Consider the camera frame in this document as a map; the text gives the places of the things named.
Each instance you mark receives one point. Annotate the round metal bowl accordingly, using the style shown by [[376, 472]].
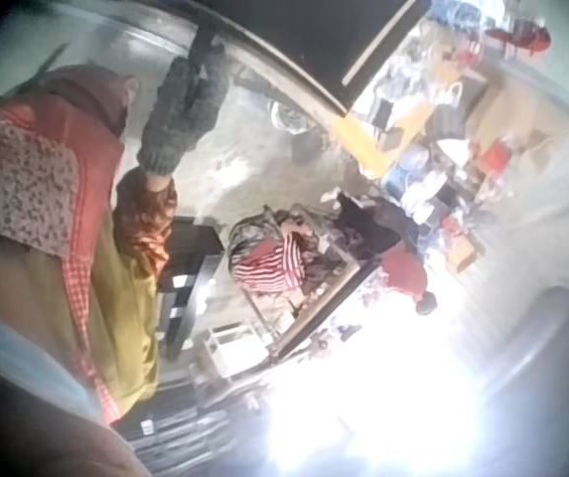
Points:
[[289, 117]]

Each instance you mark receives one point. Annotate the grey patterned cloth bundle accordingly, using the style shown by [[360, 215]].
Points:
[[249, 233]]

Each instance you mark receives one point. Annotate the black board with white edge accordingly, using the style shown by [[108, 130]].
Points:
[[324, 35]]

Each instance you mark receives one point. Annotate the dark bucket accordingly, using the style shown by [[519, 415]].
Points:
[[308, 146]]

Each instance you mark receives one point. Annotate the crowded shelf of goods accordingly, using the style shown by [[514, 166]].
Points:
[[443, 124]]

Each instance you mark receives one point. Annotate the metal frame cart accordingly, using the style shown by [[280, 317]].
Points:
[[324, 268]]

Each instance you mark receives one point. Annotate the white plastic crate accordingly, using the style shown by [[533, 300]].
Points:
[[232, 348]]

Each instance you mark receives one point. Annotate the grey curved metal rail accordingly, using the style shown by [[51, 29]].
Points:
[[284, 64]]

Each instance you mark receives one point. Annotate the person's right hand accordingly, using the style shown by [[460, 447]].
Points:
[[205, 37]]

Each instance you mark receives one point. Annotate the stack of dark trays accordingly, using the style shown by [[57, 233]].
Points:
[[180, 432]]

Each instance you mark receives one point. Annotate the black wooden bench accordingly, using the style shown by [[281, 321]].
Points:
[[184, 283]]

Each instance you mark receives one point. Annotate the red white striped cloth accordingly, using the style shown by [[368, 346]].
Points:
[[270, 270]]

